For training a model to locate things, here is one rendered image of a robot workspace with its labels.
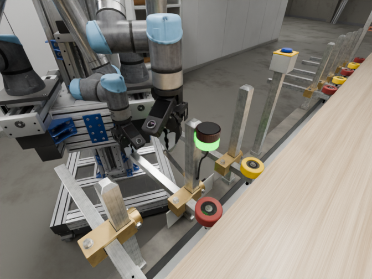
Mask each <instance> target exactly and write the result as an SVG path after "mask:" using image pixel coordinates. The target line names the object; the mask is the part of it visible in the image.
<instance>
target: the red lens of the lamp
mask: <svg viewBox="0 0 372 279"><path fill-rule="evenodd" d="M201 123H202V122H201ZM199 124H200V123H199ZM199 124H198V125H199ZM198 125H197V126H196V138H197V139H198V140H199V141H201V142H204V143H213V142H216V141H218V140H219V138H220V132H221V128H220V130H219V132H218V133H217V134H214V135H205V134H202V133H200V132H199V131H198V129H197V127H198ZM217 125H218V124H217ZM219 127H220V126H219Z"/></svg>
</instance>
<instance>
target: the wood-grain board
mask: <svg viewBox="0 0 372 279"><path fill-rule="evenodd" d="M264 277H266V278H267V279H372V53H371V54H370V55H369V56H368V57H367V58H366V59H365V60H364V61H363V62H362V64H361V65H360V66H359V67H358V68H357V69H356V71H355V72H353V73H352V74H351V76H350V77H349V78H348V79H347V80H346V81H345V82H344V84H343V85H342V86H341V87H340V88H339V89H338V90H337V91H336V92H335V93H334V94H333V95H332V97H331V98H330V99H329V100H328V101H327V102H326V103H325V104H324V105H323V106H322V107H321V108H320V110H319V111H318V112H317V113H316V114H315V115H314V116H313V117H312V118H311V119H310V120H309V121H308V123H307V124H306V125H305V126H304V127H303V128H302V129H301V130H300V131H299V132H298V133H297V135H296V136H295V137H294V138H293V139H292V140H291V141H290V143H289V144H288V145H287V146H286V147H285V148H284V149H283V150H282V151H281V152H280V153H279V154H278V156H277V157H276V158H275V159H274V160H273V161H272V162H271V163H270V164H269V165H268V166H267V168H266V169H265V170H264V171H263V172H262V173H261V174H260V175H259V176H258V177H257V178H256V179H255V181H254V182H253V183H252V184H251V185H250V186H249V187H248V188H247V189H246V190H245V191H244V192H243V194H242V195H241V196H240V197H239V198H238V199H237V201H236V202H235V203H234V204H233V205H232V206H231V207H230V208H229V209H228V210H227V211H226V212H225V214H224V215H223V216H222V217H221V218H220V219H219V220H218V221H217V222H216V223H215V224H214V226H213V227H212V228H211V229H210V230H209V231H208V232H207V233H206V234H205V235H204V236H203V237H202V239H201V240H200V241H199V242H198V243H197V244H196V245H195V246H194V247H193V248H192V249H191V250H190V252H189V253H188V254H187V255H186V256H185V257H184V259H182V260H181V262H180V263H179V264H178V265H177V266H176V267H175V268H174V269H173V270H172V272H171V273H170V274H169V275H168V276H167V277H166V278H165V279H262V278H264Z"/></svg>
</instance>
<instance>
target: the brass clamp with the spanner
mask: <svg viewBox="0 0 372 279"><path fill-rule="evenodd" d="M202 193H203V194H204V193H205V185H204V184H203V182H202V181H200V180H199V188H198V189H197V190H196V191H195V192H193V193H191V192H190V191H189V190H187V189H186V188H185V186H183V187H182V188H181V189H179V190H178V191H177V192H176V193H174V194H173V195H172V196H171V197H169V198H168V199H167V200H168V208H169V209H170V210H171V211H172V212H173V213H174V214H175V215H176V216H177V217H179V216H180V215H181V214H182V213H184V212H185V211H186V203H187V202H188V201H190V200H191V199H194V200H195V201H197V200H198V199H199V198H200V197H201V196H202ZM174 197H178V199H179V203H177V204H174V203H173V198H174Z"/></svg>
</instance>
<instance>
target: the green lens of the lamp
mask: <svg viewBox="0 0 372 279"><path fill-rule="evenodd" d="M219 140H220V139H219ZM219 140H218V141H216V142H214V143H203V142H201V141H199V140H198V139H197V138H196V137H195V144H196V146H197V147H198V148H199V149H201V150H204V151H213V150H215V149H217V148H218V146H219Z"/></svg>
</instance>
